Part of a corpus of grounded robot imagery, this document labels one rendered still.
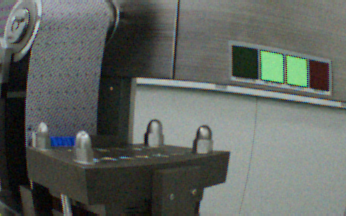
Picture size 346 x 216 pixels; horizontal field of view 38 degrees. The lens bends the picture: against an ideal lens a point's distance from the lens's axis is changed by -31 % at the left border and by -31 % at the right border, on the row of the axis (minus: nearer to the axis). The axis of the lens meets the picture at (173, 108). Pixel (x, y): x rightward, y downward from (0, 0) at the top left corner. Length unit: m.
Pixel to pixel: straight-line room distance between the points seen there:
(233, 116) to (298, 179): 0.68
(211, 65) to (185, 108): 2.77
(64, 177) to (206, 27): 0.44
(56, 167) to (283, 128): 2.80
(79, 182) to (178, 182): 0.21
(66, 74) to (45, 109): 0.09
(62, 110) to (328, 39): 0.52
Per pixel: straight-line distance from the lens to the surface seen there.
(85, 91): 1.14
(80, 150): 0.88
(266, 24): 1.10
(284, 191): 3.62
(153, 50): 1.21
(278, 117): 3.62
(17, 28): 1.03
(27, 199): 1.01
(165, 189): 0.97
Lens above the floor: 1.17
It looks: 3 degrees down
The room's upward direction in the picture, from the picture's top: 4 degrees clockwise
